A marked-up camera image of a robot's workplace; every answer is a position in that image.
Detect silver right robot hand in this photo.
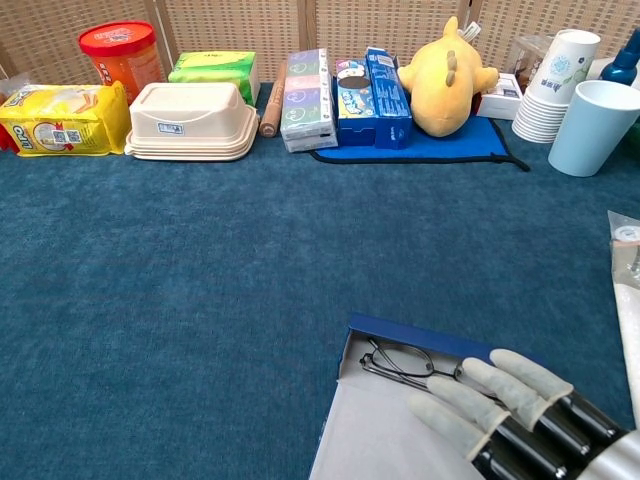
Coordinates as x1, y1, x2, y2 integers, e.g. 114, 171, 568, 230
407, 348, 640, 480

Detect black wire-frame eyeglasses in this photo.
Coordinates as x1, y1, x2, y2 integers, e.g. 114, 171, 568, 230
358, 337, 469, 394

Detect blue glasses box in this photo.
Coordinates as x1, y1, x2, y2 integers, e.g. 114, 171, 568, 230
307, 312, 551, 480

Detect cream tote in clear bag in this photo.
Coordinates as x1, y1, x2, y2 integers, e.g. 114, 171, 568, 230
606, 209, 640, 431

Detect blue cloth mat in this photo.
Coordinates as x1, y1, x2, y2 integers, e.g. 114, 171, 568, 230
308, 79, 531, 173

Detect light blue mug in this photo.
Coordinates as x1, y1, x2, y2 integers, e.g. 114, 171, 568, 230
547, 79, 640, 178

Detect small white box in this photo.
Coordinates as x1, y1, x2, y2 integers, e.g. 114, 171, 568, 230
475, 72, 525, 121

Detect yellow plush toy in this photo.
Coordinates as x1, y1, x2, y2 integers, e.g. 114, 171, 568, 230
397, 16, 500, 139

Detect stack of paper cups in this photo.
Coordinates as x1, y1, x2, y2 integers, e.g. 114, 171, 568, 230
511, 28, 602, 145

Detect blue yellow cookie box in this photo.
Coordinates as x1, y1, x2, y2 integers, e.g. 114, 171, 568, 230
333, 58, 377, 148

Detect green bottle with blue cap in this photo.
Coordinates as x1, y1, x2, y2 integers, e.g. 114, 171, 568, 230
599, 27, 640, 161

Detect pastel tissue multipack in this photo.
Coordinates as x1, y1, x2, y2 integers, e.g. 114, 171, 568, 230
279, 47, 339, 154

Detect teal felt table cover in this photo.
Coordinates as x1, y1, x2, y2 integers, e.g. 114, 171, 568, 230
0, 82, 640, 480

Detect wooden rolling pin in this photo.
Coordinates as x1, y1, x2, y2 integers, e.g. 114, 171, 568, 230
258, 61, 289, 139

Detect beige plastic lunch box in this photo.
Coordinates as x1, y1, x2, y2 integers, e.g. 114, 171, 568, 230
124, 81, 260, 162

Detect green tissue pack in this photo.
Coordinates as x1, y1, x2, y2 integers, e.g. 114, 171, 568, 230
167, 50, 261, 107

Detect woven folding screen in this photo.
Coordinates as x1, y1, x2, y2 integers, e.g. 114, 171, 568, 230
0, 0, 640, 96

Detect orange tub with red lid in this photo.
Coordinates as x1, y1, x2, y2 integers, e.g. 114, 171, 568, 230
78, 20, 166, 106

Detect yellow biscuit package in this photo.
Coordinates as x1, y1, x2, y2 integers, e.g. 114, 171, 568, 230
0, 81, 132, 159

